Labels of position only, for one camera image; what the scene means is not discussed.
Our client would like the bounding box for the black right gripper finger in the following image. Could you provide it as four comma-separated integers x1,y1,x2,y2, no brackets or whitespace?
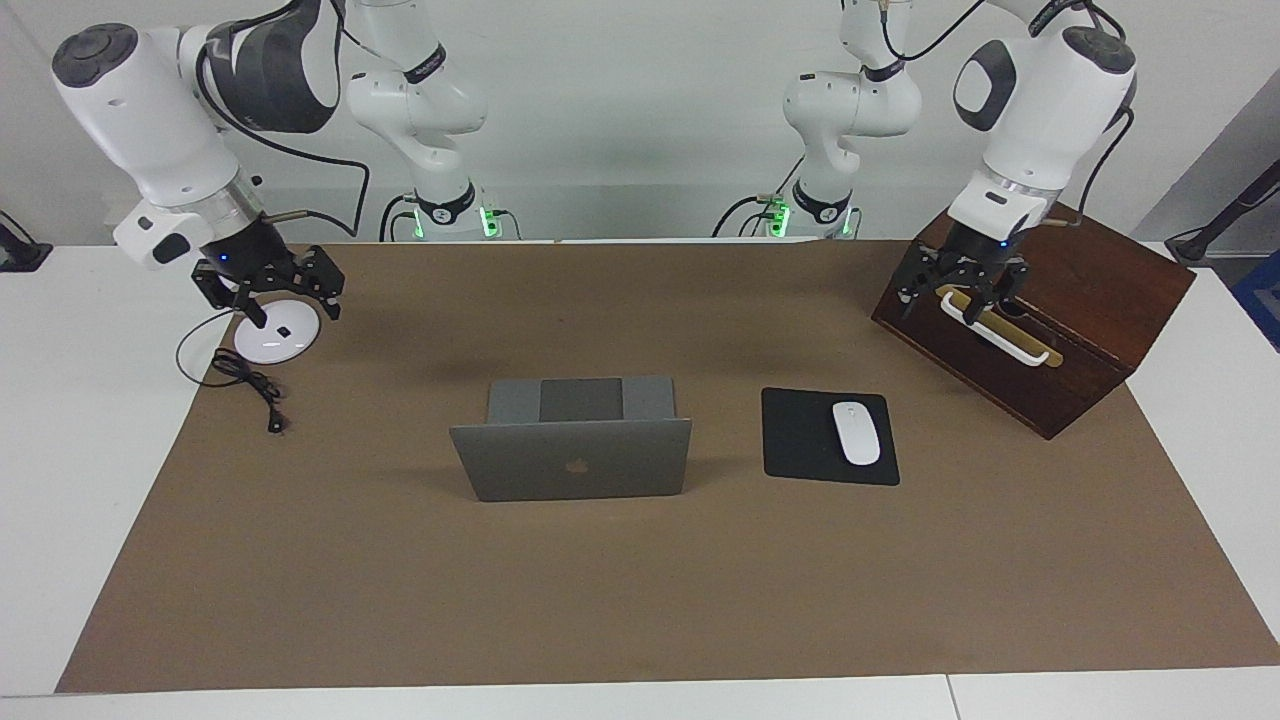
284,246,346,322
191,262,269,330

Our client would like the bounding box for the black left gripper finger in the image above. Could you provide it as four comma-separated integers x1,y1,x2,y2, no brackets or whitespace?
897,245,949,321
960,262,1031,329

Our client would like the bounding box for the grey Apple laptop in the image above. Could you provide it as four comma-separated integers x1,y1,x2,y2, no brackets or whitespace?
449,376,693,504

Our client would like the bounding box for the dark brown wooden box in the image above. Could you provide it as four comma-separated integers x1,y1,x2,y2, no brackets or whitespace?
871,205,1197,441

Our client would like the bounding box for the white computer mouse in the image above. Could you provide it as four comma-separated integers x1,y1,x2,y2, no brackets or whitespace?
832,401,882,467

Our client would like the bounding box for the black stand base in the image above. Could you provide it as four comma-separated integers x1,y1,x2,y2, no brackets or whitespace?
0,210,53,273
1165,160,1280,266

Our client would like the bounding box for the black mouse pad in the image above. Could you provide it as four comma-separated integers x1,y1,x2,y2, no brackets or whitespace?
761,387,901,487

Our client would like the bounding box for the blue object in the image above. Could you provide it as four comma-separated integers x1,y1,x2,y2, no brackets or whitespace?
1232,250,1280,351

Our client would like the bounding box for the brown table mat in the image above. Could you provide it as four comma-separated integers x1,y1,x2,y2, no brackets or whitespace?
55,240,1280,694

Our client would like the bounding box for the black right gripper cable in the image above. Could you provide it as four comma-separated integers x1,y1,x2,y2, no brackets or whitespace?
195,0,371,241

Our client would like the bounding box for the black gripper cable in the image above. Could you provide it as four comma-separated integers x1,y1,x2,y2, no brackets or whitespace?
880,0,1136,229
195,0,371,241

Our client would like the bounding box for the white box handle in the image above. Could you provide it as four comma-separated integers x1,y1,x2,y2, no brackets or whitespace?
940,290,1051,367

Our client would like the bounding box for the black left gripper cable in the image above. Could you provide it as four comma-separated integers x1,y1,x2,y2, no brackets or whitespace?
880,0,1136,229

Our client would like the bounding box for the gold handle plate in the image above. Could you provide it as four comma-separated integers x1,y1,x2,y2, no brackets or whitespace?
934,282,1064,369

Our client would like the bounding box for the black lamp power cable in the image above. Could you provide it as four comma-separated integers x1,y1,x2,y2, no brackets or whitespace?
176,308,291,435

